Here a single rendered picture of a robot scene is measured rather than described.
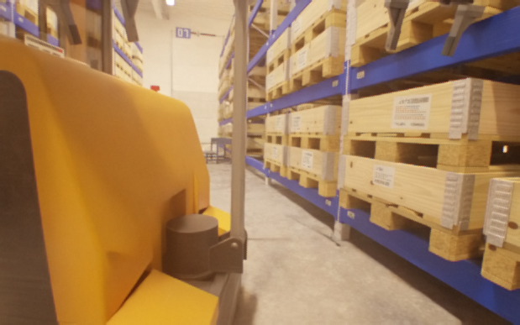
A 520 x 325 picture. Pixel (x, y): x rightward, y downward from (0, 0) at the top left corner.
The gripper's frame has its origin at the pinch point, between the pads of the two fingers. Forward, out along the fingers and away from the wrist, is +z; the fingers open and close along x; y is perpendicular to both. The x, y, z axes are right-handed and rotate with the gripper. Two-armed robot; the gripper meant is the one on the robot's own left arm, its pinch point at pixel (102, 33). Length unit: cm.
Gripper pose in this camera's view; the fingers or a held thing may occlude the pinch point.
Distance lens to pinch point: 69.6
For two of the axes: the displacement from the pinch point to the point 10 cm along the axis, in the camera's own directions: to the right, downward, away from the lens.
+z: 0.1, 8.6, 5.1
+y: 0.0, -5.1, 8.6
